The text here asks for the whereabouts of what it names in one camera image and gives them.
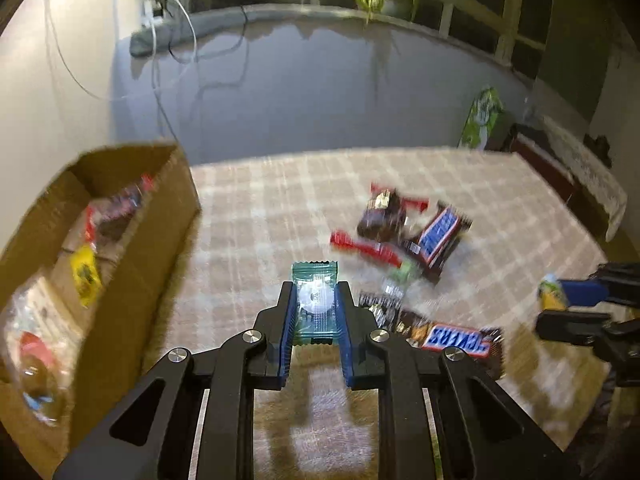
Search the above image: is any small Snickers bar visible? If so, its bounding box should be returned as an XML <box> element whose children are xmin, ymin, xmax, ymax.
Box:
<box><xmin>392</xmin><ymin>310</ymin><xmax>504</xmax><ymax>380</ymax></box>

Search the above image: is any white power adapter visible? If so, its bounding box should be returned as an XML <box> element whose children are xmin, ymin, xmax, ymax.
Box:
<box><xmin>142</xmin><ymin>0</ymin><xmax>164</xmax><ymax>28</ymax></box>

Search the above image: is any red snack wrapper strip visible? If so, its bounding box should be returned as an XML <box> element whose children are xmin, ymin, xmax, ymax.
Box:
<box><xmin>330</xmin><ymin>231</ymin><xmax>402</xmax><ymax>269</ymax></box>

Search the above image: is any teal mint candy packet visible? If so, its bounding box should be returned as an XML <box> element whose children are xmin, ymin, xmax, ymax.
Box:
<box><xmin>292</xmin><ymin>261</ymin><xmax>338</xmax><ymax>346</ymax></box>

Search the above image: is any white cable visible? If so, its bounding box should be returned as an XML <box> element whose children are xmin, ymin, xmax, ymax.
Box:
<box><xmin>44</xmin><ymin>0</ymin><xmax>200</xmax><ymax>141</ymax></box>

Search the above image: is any grey windowsill cloth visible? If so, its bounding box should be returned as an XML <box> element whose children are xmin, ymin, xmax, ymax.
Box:
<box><xmin>125</xmin><ymin>4</ymin><xmax>533</xmax><ymax>89</ymax></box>

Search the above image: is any large Snickers bar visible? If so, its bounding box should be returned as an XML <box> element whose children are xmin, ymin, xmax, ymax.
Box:
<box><xmin>400</xmin><ymin>200</ymin><xmax>472</xmax><ymax>285</ymax></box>

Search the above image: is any black mini chocolate wrapper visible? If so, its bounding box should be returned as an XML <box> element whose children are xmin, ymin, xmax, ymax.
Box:
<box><xmin>358</xmin><ymin>292</ymin><xmax>401</xmax><ymax>332</ymax></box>

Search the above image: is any dark red candy bag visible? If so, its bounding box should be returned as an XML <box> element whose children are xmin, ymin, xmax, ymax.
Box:
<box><xmin>84</xmin><ymin>174</ymin><xmax>154</xmax><ymax>246</ymax></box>
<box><xmin>357</xmin><ymin>182</ymin><xmax>430</xmax><ymax>243</ymax></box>

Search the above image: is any black cable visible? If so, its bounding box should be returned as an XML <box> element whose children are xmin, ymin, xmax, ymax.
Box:
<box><xmin>150</xmin><ymin>4</ymin><xmax>252</xmax><ymax>106</ymax></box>

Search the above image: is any plaid tablecloth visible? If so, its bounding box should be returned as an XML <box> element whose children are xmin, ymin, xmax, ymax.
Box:
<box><xmin>139</xmin><ymin>146</ymin><xmax>612</xmax><ymax>480</ymax></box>

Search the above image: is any clear green candy wrapper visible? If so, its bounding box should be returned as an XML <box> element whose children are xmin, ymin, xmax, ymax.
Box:
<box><xmin>382</xmin><ymin>261</ymin><xmax>422</xmax><ymax>299</ymax></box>

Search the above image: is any bagged cookie snack pack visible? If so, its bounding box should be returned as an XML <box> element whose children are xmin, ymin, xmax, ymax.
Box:
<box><xmin>1</xmin><ymin>271</ymin><xmax>84</xmax><ymax>427</ymax></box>

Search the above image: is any yellow blue snack pouch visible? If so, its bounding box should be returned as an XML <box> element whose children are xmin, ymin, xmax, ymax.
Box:
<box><xmin>537</xmin><ymin>274</ymin><xmax>568</xmax><ymax>311</ymax></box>

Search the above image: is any yellow candy packet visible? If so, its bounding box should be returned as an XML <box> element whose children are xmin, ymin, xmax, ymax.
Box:
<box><xmin>70</xmin><ymin>244</ymin><xmax>103</xmax><ymax>308</ymax></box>

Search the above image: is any dark red candy bag top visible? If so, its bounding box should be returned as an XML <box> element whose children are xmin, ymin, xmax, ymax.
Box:
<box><xmin>357</xmin><ymin>182</ymin><xmax>430</xmax><ymax>243</ymax></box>

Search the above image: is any cardboard box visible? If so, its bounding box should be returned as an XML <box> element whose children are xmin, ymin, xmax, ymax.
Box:
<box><xmin>1</xmin><ymin>143</ymin><xmax>200</xmax><ymax>479</ymax></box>

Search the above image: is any green tissue box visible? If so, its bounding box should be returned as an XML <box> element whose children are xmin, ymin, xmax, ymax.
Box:
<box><xmin>458</xmin><ymin>87</ymin><xmax>504</xmax><ymax>151</ymax></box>

